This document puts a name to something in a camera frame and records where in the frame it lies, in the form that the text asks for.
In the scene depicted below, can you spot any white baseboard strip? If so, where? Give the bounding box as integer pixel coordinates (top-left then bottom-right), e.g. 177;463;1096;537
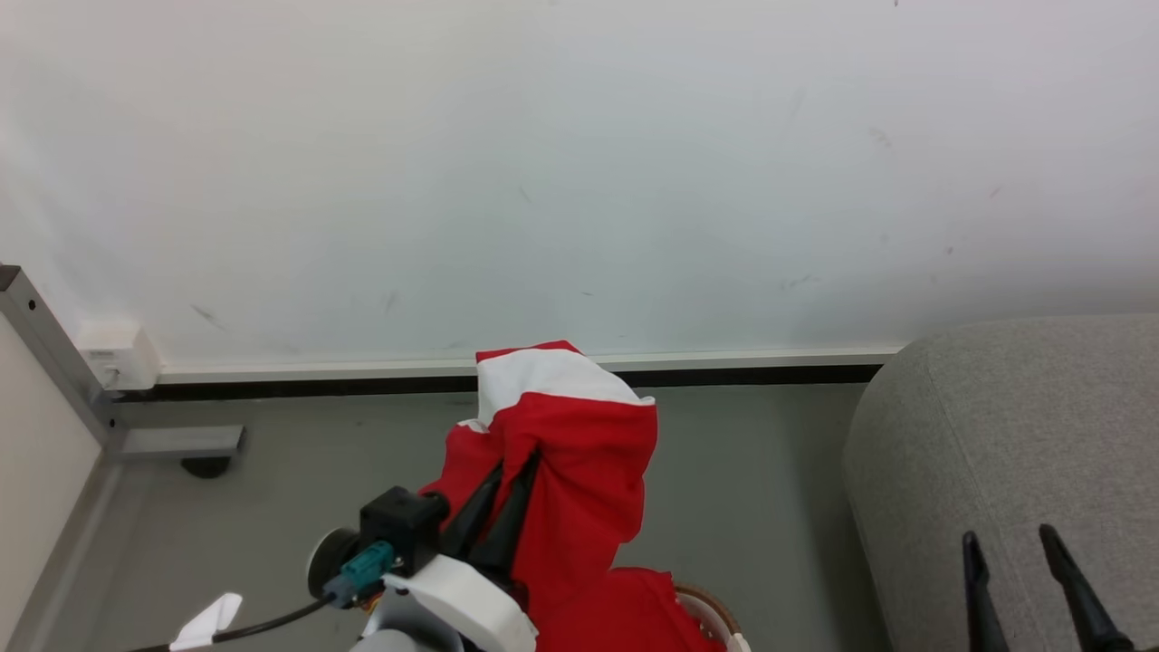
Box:
158;343;906;387

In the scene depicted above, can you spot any white wall socket box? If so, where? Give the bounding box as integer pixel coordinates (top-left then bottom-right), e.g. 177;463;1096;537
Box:
76;319;163;391

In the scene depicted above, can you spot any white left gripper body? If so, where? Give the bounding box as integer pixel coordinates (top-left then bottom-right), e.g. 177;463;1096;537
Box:
307;528;540;652

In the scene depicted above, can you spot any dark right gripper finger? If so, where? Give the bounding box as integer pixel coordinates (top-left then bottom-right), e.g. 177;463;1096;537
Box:
1038;523;1135;652
961;532;1011;652

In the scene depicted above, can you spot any red and white garment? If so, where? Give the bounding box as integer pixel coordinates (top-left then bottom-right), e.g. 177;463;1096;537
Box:
418;340;728;652

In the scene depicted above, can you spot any white basket with brown rim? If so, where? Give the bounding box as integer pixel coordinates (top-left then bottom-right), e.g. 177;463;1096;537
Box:
674;584;752;652

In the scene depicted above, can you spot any black cable with teal plug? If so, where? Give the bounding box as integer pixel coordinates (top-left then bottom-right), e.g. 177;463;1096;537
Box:
127;542;399;652

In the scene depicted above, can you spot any grey fabric sofa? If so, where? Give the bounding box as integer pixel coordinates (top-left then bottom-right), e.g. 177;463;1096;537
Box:
842;313;1159;652

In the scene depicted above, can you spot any grey metal partition foot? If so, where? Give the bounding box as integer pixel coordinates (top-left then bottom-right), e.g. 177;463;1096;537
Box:
116;425;246;460

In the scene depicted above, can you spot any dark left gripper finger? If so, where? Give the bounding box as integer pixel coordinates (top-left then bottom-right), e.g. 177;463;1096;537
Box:
438;462;504;561
469;452;542;580

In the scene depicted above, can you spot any white cable tag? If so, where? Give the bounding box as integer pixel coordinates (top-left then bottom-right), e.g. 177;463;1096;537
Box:
169;592;244;652

